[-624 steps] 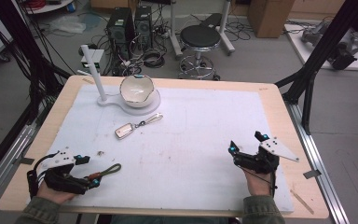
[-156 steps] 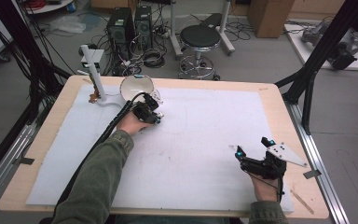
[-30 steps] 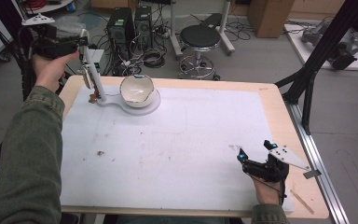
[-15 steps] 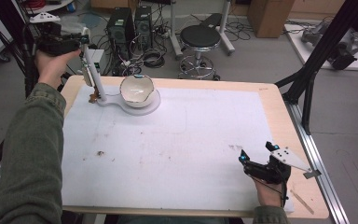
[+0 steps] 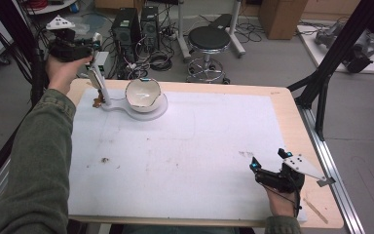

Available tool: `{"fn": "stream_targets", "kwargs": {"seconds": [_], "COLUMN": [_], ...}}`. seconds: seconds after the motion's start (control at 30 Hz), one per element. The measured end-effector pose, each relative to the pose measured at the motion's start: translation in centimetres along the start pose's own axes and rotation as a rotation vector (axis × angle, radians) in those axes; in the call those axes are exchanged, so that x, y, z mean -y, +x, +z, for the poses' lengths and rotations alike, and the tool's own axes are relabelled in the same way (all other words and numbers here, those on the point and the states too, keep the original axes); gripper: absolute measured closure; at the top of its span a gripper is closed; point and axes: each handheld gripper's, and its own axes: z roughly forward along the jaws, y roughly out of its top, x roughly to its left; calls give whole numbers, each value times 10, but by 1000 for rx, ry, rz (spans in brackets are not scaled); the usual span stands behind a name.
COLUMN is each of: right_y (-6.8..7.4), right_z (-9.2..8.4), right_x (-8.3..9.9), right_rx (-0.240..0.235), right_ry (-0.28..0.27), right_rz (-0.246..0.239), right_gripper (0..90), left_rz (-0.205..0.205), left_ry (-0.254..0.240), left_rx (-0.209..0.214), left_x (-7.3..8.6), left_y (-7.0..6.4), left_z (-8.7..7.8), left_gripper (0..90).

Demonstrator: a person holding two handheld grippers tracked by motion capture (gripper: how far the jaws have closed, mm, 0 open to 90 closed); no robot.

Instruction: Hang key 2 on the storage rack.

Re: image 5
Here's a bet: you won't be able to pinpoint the aluminium rail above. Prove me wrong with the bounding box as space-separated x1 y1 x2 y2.
297 104 367 234

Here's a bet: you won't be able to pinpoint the white stand with pole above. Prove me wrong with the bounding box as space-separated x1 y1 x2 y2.
91 60 169 122

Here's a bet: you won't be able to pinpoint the white ceramic bowl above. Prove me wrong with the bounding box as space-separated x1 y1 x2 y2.
124 77 163 114

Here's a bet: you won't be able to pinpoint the person's right hand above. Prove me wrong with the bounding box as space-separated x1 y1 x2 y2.
263 183 302 218

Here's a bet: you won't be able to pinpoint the round white table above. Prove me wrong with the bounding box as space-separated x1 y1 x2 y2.
24 0 79 16

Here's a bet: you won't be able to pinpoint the brown cardboard box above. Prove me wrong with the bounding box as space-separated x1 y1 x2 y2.
258 0 310 41

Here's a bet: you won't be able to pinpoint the grey machine on platform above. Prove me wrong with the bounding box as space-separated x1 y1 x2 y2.
314 21 374 74

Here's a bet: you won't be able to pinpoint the white box device green light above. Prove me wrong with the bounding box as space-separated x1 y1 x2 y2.
85 51 112 74

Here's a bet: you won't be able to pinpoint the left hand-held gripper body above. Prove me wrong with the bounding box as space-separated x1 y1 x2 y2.
45 14 94 63

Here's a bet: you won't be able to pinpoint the black round stool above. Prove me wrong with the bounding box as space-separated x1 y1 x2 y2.
185 24 232 86

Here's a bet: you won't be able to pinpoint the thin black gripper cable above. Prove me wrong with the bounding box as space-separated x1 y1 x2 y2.
262 175 304 218

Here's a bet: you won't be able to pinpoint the clear plastic bag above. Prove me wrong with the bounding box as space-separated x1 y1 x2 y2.
72 15 92 36

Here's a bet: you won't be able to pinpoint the large black computer tower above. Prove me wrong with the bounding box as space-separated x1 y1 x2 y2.
111 7 142 47

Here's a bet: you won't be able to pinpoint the person's legs in jeans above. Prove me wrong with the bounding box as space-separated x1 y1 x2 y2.
120 224 242 234

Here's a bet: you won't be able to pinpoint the black metal frame strut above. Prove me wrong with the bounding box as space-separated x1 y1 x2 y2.
286 0 374 141

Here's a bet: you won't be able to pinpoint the thin wooden stick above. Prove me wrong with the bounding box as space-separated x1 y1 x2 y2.
303 197 329 225

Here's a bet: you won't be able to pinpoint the grey tape piece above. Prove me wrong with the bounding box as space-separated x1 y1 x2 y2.
316 176 337 188

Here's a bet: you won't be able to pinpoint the person's left hand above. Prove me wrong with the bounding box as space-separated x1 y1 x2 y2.
44 54 94 96

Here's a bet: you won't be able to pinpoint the slim black computer tower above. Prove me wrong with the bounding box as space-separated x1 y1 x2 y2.
139 5 161 51

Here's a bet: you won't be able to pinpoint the white foam mat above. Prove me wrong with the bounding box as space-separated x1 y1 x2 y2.
67 87 308 223

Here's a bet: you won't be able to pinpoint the white metal stand legs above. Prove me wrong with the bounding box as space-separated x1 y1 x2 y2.
175 0 246 63

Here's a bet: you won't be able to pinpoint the coiled black cable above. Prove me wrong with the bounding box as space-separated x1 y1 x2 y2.
148 51 174 72

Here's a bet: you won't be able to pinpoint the black metal frame with cables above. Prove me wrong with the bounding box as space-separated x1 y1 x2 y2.
0 0 76 196

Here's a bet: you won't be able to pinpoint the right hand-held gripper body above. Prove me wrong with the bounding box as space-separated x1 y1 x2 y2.
253 153 328 195

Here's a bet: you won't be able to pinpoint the green strap brown pendant keychain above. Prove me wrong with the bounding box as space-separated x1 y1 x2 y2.
92 74 108 109

